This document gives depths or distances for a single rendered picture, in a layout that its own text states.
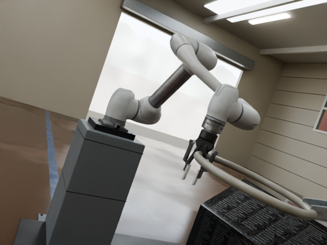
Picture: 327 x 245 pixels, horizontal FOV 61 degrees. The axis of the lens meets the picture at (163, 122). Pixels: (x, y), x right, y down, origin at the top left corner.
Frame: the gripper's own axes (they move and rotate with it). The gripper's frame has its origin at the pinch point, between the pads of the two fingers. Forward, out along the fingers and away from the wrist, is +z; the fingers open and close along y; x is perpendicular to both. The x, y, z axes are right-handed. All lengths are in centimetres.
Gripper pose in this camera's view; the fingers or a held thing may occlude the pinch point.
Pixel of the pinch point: (190, 175)
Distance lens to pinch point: 122.4
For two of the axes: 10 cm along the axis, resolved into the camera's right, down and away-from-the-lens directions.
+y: 8.2, 3.8, -4.4
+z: -3.9, 9.2, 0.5
